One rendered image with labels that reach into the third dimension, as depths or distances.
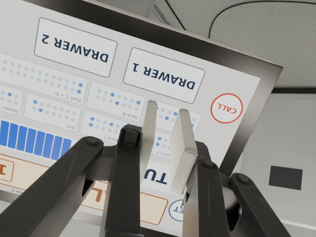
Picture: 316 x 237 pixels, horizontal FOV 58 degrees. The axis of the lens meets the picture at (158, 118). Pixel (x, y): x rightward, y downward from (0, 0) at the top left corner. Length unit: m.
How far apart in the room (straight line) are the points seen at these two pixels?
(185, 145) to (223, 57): 0.21
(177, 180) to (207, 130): 0.22
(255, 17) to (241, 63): 1.43
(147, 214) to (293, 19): 1.51
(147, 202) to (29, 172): 0.17
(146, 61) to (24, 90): 0.16
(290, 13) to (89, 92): 1.50
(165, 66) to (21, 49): 0.17
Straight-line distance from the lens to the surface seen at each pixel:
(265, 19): 1.80
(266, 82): 0.38
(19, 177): 0.46
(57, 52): 0.37
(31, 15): 0.37
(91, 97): 0.37
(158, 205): 0.44
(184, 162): 0.16
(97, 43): 0.35
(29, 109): 0.40
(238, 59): 0.36
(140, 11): 0.49
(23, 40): 0.38
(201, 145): 0.19
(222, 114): 0.37
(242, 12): 1.77
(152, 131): 0.17
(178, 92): 0.36
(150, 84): 0.36
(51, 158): 0.43
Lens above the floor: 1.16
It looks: 18 degrees down
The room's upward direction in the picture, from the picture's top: 165 degrees counter-clockwise
